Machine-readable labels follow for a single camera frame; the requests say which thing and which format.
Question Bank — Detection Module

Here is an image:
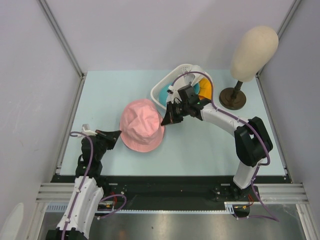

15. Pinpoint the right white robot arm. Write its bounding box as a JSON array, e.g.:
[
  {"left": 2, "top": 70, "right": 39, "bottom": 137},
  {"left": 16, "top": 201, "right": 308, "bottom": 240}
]
[{"left": 161, "top": 85, "right": 273, "bottom": 201}]

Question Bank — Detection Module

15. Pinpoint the purple cable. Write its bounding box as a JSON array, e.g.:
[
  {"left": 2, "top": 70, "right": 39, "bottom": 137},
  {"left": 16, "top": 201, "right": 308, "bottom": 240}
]
[
  {"left": 168, "top": 70, "right": 273, "bottom": 167},
  {"left": 60, "top": 131, "right": 96, "bottom": 240}
]

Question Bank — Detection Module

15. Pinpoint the white cable duct left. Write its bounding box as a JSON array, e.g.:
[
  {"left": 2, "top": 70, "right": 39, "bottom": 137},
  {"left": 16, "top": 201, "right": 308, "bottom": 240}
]
[{"left": 45, "top": 202, "right": 115, "bottom": 214}]

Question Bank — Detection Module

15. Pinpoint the orange hat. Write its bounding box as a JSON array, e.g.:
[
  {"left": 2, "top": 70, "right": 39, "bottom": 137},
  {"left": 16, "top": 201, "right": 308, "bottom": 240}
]
[{"left": 198, "top": 77, "right": 213, "bottom": 100}]

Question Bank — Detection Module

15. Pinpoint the white cable duct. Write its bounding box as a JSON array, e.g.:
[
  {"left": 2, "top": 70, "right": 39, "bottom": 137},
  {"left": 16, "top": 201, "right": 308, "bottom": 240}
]
[
  {"left": 45, "top": 202, "right": 115, "bottom": 214},
  {"left": 224, "top": 201, "right": 251, "bottom": 212}
]

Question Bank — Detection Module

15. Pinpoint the aluminium frame rail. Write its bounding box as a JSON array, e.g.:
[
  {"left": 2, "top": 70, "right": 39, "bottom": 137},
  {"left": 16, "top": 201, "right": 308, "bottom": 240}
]
[
  {"left": 256, "top": 183, "right": 309, "bottom": 204},
  {"left": 36, "top": 183, "right": 74, "bottom": 203}
]

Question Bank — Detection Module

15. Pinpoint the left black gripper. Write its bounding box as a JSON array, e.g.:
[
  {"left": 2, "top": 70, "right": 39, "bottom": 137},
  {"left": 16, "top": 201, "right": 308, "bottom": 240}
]
[{"left": 94, "top": 129, "right": 121, "bottom": 161}]

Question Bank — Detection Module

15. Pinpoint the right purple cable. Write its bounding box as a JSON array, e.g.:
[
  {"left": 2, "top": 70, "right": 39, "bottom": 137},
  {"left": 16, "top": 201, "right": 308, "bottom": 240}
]
[{"left": 168, "top": 70, "right": 273, "bottom": 167}]

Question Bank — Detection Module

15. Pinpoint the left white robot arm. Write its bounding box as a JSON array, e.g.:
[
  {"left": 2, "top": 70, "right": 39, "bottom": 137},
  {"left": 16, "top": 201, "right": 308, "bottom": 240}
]
[{"left": 45, "top": 126, "right": 122, "bottom": 240}]

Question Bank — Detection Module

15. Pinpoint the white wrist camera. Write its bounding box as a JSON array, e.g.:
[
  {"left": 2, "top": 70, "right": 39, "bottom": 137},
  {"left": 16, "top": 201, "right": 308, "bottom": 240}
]
[
  {"left": 81, "top": 123, "right": 97, "bottom": 136},
  {"left": 166, "top": 84, "right": 178, "bottom": 95}
]

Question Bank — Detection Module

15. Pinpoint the pink bucket hat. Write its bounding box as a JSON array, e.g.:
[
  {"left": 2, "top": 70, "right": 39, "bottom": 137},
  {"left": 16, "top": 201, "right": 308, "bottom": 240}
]
[{"left": 119, "top": 98, "right": 165, "bottom": 153}]

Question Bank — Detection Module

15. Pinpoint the aluminium frame rail right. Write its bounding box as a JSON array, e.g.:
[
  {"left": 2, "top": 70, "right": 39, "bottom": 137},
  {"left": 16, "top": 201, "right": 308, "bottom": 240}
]
[{"left": 256, "top": 183, "right": 309, "bottom": 204}]

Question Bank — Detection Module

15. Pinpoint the beige mannequin head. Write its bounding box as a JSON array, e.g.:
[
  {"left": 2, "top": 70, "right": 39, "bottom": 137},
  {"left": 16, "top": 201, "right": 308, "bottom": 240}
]
[{"left": 230, "top": 25, "right": 279, "bottom": 83}]

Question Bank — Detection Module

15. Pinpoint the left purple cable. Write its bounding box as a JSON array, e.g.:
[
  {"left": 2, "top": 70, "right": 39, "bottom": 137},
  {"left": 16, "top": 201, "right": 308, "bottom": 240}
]
[{"left": 60, "top": 131, "right": 96, "bottom": 240}]

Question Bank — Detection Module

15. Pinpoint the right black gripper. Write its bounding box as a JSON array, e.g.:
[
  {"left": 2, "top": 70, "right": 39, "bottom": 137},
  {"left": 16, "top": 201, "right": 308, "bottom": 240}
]
[{"left": 162, "top": 101, "right": 189, "bottom": 127}]

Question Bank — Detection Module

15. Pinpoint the white cable duct right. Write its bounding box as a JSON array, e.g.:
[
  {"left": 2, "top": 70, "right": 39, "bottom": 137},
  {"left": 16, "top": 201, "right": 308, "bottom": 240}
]
[{"left": 224, "top": 201, "right": 251, "bottom": 212}]

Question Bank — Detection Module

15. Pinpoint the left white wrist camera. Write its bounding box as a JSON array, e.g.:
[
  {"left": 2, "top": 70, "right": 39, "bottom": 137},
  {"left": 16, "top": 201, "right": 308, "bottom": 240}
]
[{"left": 81, "top": 123, "right": 97, "bottom": 136}]

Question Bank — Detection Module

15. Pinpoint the teal hat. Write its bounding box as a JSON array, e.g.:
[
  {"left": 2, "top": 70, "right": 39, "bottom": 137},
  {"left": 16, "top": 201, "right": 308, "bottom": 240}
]
[{"left": 158, "top": 83, "right": 200, "bottom": 107}]

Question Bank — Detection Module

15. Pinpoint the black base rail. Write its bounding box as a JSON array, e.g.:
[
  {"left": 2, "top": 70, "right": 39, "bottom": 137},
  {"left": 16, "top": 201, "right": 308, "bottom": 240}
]
[{"left": 49, "top": 174, "right": 261, "bottom": 213}]

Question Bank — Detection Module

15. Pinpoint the white plastic basket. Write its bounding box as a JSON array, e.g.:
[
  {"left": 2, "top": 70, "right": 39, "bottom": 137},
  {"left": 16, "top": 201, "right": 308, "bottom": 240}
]
[{"left": 150, "top": 63, "right": 213, "bottom": 111}]

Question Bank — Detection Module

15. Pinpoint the aluminium frame rail left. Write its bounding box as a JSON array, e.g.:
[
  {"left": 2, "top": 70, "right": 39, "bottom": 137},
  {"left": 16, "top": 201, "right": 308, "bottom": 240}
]
[{"left": 36, "top": 183, "right": 74, "bottom": 203}]

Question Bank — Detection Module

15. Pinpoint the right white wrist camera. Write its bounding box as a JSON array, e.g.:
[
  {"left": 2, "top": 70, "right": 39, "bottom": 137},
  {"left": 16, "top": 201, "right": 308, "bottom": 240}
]
[{"left": 166, "top": 84, "right": 178, "bottom": 95}]

